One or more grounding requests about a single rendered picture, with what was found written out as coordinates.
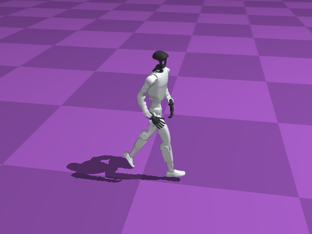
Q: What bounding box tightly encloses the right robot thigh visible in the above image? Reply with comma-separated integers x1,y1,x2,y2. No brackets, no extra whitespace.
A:
149,112,171,148

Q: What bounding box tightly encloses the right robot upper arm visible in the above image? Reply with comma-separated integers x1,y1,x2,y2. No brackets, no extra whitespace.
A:
137,75,157,100

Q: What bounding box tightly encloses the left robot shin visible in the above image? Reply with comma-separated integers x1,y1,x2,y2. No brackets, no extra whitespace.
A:
129,135,150,158

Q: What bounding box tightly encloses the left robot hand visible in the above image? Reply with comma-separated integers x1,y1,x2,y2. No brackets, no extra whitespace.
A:
168,99,174,118

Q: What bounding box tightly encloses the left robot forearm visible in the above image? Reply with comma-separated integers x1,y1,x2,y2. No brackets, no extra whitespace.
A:
165,88,174,104

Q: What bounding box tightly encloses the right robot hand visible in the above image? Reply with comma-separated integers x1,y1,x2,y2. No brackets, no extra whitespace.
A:
148,112,166,129

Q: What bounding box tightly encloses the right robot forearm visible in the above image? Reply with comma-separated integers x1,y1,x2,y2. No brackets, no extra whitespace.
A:
137,96,153,118

